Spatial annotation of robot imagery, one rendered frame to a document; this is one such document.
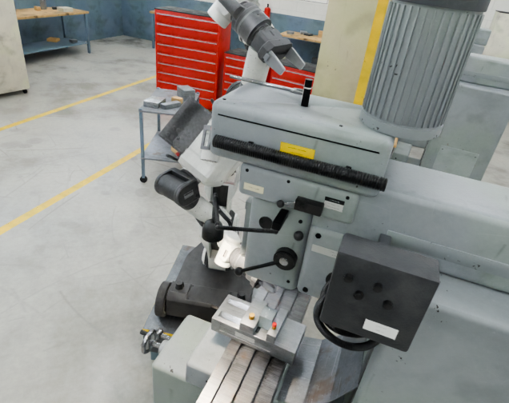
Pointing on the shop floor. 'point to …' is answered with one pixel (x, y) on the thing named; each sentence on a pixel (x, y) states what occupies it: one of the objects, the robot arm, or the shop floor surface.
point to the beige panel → (349, 49)
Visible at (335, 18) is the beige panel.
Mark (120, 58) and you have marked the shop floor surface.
